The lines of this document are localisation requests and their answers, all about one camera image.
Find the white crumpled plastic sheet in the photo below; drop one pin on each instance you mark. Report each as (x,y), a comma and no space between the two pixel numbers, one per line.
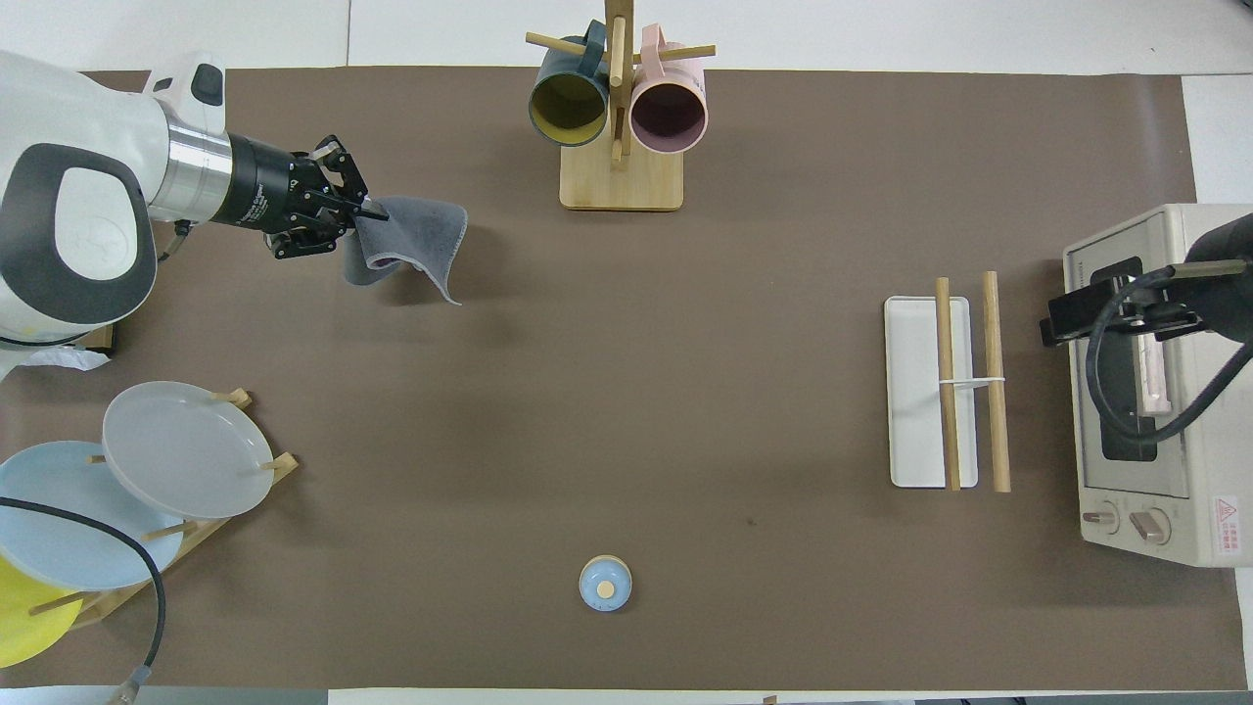
(49,360)

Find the wooden plate rack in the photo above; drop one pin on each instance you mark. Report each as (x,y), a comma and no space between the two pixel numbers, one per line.
(201,534)

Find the white towel rack wooden bars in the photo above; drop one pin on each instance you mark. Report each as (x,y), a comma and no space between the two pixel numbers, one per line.
(915,392)

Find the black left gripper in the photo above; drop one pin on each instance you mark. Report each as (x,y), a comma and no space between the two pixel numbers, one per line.
(269,186)

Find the grey plate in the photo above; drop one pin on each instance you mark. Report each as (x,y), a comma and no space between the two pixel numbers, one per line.
(186,450)

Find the yellow plate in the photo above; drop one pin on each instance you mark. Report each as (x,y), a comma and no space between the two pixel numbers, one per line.
(24,617)

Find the purple and grey towel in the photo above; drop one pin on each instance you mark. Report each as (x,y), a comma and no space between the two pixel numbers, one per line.
(421,230)

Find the dark teal mug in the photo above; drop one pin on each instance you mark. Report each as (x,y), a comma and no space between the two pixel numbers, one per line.
(570,108)

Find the light blue plate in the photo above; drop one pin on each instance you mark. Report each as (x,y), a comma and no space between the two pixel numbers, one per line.
(69,519)

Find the brown table mat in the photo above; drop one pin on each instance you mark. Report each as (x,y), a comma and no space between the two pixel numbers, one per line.
(626,392)

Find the pink mug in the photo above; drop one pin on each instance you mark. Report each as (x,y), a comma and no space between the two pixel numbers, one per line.
(670,117)

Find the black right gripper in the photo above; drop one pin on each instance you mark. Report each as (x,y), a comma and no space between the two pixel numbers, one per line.
(1224,274)

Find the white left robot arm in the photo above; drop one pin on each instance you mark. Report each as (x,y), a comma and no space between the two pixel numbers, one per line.
(59,117)

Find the wooden mug tree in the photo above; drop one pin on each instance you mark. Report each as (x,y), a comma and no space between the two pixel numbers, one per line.
(622,181)

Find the cream toaster oven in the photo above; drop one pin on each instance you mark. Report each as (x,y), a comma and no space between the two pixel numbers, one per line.
(1209,470)

